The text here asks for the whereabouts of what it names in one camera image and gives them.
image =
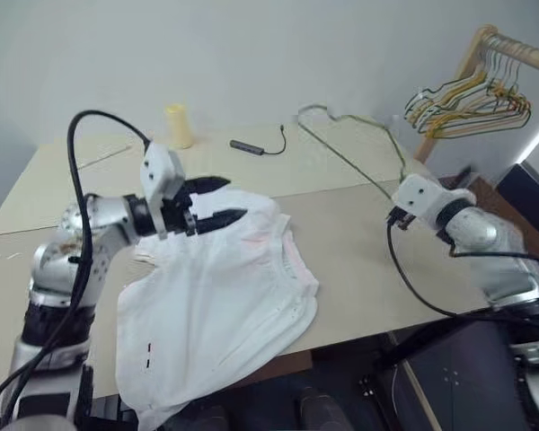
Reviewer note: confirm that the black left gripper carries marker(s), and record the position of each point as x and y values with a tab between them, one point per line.
179	215

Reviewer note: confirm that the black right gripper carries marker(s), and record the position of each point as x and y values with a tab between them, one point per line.
400	217

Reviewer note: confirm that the white t-shirt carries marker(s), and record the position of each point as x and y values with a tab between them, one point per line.
215	292

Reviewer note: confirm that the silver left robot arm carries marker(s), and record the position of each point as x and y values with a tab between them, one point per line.
99	215

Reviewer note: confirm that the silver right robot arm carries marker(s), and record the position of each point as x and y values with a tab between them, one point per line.
494	242

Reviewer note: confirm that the pale yellow plastic cup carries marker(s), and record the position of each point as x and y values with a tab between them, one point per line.
179	128

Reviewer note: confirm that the bunch of hangers on rack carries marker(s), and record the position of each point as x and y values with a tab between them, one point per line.
480	121

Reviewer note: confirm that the wooden clothes rack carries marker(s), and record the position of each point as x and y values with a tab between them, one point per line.
449	96

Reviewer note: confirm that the black cabinet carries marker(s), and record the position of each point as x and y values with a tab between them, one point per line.
532	188

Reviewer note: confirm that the dark grey panel with dots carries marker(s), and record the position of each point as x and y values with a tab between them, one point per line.
453	381

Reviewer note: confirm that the dark rounded shape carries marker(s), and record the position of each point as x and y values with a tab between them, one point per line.
319	406

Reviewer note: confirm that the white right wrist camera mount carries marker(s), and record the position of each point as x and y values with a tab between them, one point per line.
420	195

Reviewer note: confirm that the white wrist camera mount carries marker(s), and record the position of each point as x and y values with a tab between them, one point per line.
420	195
159	168

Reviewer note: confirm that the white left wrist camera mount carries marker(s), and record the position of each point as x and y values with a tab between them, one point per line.
159	168

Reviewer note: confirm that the black table frame bracket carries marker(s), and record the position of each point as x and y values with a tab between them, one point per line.
400	352

